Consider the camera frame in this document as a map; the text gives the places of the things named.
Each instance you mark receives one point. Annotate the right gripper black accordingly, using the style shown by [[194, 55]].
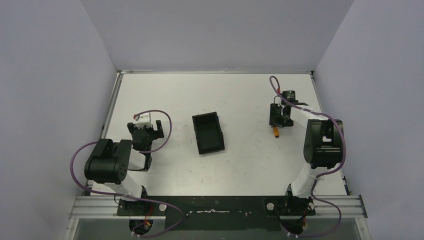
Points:
[[273, 119]]

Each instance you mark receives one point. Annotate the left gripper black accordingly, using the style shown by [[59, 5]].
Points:
[[145, 131]]

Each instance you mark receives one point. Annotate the orange handled screwdriver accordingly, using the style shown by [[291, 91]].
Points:
[[276, 132]]

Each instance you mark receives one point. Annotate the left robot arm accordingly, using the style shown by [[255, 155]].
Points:
[[110, 161]]

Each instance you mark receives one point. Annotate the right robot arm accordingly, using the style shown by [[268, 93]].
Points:
[[322, 148]]

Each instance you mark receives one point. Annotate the black plastic bin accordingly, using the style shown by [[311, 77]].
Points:
[[208, 133]]

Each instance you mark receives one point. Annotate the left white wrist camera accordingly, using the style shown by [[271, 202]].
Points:
[[143, 119]]

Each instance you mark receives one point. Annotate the aluminium table edge frame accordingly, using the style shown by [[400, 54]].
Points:
[[241, 101]]

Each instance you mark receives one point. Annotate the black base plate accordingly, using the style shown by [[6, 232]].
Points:
[[222, 213]]

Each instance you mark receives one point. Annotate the aluminium front rail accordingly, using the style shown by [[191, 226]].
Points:
[[105, 207]]

